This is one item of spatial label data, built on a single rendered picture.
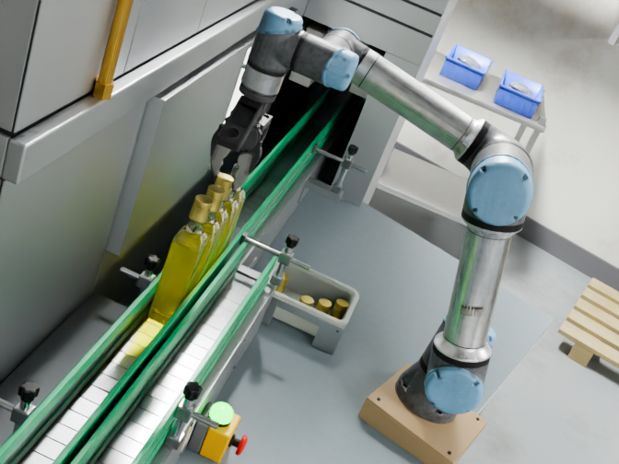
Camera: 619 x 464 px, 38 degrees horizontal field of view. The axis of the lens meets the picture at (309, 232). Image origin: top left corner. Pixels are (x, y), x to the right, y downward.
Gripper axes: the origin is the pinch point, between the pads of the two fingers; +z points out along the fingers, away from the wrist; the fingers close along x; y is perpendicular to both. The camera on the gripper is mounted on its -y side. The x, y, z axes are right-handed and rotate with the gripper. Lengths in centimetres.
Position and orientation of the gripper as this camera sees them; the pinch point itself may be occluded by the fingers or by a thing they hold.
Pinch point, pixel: (224, 181)
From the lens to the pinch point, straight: 179.4
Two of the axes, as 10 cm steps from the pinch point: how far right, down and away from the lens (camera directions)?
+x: -9.1, -4.1, 0.6
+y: 2.4, -4.1, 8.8
